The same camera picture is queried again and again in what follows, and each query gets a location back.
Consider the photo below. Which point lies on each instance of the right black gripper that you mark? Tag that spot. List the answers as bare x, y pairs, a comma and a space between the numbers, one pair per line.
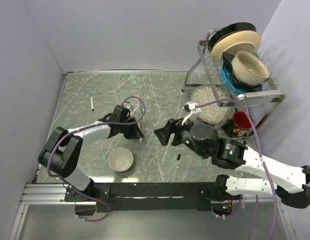
174, 126

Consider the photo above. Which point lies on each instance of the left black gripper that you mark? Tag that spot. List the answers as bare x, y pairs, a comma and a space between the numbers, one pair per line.
135, 133

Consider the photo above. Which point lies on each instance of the white pen black tip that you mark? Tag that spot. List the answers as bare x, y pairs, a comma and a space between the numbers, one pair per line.
92, 103

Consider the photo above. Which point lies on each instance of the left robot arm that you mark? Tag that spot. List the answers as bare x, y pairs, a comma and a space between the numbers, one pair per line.
61, 151

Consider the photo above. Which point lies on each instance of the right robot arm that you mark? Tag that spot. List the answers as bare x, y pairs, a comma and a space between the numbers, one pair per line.
289, 183

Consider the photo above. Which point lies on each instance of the white ceramic bowl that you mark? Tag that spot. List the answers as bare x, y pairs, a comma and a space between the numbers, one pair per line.
120, 159

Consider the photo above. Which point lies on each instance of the black base bar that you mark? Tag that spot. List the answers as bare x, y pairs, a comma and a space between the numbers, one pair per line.
143, 196

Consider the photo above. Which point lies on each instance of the red cup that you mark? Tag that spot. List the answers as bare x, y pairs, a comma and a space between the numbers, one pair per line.
241, 120

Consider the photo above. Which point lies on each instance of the metal dish rack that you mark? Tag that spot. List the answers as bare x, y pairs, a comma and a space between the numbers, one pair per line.
269, 94

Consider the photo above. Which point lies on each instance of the blue dish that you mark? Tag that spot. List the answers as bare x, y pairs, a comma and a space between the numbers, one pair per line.
227, 75

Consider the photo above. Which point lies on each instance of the cream bowl on rack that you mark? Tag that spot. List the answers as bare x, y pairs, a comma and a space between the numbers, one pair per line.
249, 69

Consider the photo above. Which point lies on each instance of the cream plate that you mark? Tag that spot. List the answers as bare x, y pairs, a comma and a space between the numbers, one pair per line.
247, 40

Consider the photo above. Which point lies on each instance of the black plate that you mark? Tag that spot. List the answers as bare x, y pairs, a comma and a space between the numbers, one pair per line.
230, 29

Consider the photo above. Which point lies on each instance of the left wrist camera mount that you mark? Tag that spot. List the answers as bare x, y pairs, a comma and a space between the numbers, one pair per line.
131, 106

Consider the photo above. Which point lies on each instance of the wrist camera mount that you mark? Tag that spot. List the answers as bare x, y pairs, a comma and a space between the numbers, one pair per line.
131, 106
191, 107

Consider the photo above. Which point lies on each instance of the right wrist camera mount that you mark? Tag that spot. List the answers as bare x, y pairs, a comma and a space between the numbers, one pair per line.
191, 107

